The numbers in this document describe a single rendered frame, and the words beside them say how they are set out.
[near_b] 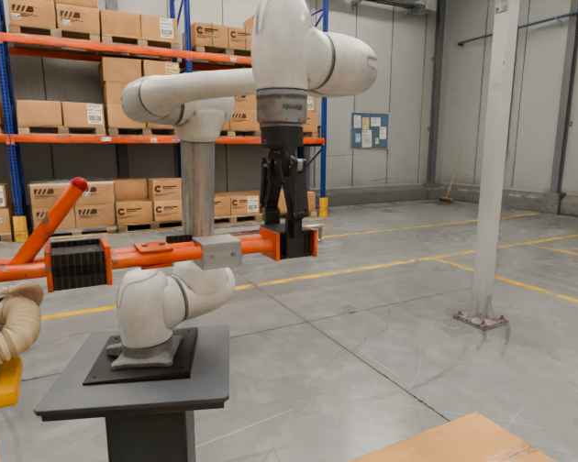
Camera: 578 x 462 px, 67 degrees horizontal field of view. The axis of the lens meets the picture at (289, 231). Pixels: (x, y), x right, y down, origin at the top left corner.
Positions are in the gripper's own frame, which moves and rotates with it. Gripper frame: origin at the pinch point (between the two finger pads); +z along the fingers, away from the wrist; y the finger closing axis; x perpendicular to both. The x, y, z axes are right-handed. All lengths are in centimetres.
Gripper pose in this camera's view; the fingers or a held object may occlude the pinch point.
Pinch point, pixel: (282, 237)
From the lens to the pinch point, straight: 81.4
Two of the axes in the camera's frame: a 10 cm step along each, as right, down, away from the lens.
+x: 8.9, -0.9, 4.5
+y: 4.6, 1.7, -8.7
